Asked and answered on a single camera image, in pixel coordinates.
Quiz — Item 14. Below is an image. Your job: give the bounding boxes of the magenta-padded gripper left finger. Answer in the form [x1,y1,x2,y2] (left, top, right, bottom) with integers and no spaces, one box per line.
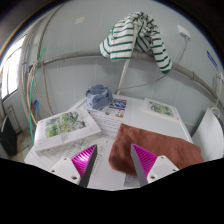
[48,143,99,189]

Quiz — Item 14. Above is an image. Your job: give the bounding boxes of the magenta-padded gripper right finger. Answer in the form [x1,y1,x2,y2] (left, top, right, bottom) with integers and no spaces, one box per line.
[130,143,180,188]

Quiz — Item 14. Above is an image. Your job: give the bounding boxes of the brown towel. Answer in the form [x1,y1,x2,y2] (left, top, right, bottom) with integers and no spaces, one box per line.
[108,123,205,177]

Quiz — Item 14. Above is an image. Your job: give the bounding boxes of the printed text paper sheet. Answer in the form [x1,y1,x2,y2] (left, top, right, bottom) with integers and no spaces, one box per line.
[39,135,141,188]

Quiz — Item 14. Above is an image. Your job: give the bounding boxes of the large book with green picture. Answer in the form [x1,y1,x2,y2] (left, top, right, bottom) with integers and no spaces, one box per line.
[33,108,102,153]

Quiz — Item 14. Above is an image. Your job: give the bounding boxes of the small book with green picture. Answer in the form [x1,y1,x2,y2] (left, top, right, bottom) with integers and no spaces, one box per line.
[141,97,183,122]

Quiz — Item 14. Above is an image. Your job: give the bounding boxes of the black bin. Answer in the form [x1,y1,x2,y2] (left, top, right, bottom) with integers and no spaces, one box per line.
[0,114,18,156]

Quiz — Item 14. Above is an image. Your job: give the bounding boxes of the crumpled blue cloth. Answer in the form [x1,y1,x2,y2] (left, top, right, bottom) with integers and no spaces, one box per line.
[85,84,114,111]

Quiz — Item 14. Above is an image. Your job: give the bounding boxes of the white upright pipe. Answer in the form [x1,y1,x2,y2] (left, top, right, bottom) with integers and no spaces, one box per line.
[115,59,132,96]

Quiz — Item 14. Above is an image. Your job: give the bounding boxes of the window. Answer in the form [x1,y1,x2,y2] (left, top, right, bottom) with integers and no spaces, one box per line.
[0,46,23,101]

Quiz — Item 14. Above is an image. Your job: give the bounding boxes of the green striped white shirt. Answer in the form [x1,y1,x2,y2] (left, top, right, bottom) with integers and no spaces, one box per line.
[98,11,173,75]

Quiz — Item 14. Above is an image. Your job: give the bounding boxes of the green hose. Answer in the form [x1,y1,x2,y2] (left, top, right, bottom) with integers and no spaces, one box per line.
[27,48,47,144]

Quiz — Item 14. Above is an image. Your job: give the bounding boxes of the yellow hose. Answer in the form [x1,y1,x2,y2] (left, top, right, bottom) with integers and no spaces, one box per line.
[25,64,39,126]

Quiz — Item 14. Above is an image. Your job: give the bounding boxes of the thin grey cable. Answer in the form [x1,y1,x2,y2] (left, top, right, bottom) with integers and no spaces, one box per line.
[115,37,190,93]

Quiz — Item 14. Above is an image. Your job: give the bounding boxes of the grey wall pipe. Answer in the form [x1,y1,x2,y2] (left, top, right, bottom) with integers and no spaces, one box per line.
[39,49,224,104]

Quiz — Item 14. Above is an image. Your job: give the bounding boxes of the blue wall sticker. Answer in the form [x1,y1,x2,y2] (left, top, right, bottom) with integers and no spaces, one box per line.
[205,49,219,71]

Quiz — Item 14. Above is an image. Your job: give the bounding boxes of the white wall socket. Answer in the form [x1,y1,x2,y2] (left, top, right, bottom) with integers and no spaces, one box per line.
[176,24,192,41]

